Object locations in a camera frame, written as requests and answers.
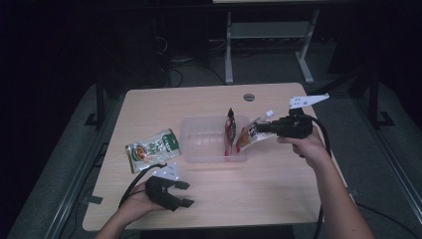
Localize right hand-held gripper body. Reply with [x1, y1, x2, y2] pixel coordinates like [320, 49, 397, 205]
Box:
[269, 93, 330, 140]

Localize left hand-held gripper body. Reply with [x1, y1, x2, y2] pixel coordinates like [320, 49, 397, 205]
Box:
[144, 161, 182, 212]

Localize white spouted drink pouch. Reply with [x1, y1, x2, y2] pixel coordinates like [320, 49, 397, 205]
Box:
[235, 110, 277, 153]

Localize red and black snack packet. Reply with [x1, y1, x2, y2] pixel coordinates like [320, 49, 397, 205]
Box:
[224, 108, 237, 157]

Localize translucent plastic container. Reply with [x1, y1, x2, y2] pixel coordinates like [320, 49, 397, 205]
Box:
[179, 115, 251, 164]

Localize person's left hand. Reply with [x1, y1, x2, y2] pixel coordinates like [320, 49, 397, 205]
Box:
[118, 181, 167, 221]

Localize person's right hand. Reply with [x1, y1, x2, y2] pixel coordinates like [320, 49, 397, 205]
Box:
[276, 128, 332, 169]

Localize green snack packet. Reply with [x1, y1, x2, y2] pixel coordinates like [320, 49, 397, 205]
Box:
[124, 128, 182, 174]

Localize grey tape strip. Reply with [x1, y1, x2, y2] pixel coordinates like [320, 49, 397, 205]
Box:
[80, 195, 105, 206]

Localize black metal stand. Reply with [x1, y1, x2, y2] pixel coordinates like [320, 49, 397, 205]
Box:
[84, 81, 107, 129]
[347, 68, 396, 129]

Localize white metal stand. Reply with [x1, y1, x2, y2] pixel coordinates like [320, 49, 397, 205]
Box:
[224, 9, 321, 86]

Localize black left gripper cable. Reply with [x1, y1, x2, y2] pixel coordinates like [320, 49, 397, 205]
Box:
[117, 162, 167, 209]

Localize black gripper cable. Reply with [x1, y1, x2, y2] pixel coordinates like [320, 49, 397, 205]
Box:
[300, 115, 333, 239]
[117, 162, 167, 209]

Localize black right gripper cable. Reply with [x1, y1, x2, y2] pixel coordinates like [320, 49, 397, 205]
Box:
[300, 115, 333, 239]

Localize black floor cable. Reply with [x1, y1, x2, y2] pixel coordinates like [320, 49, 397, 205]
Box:
[355, 201, 422, 239]

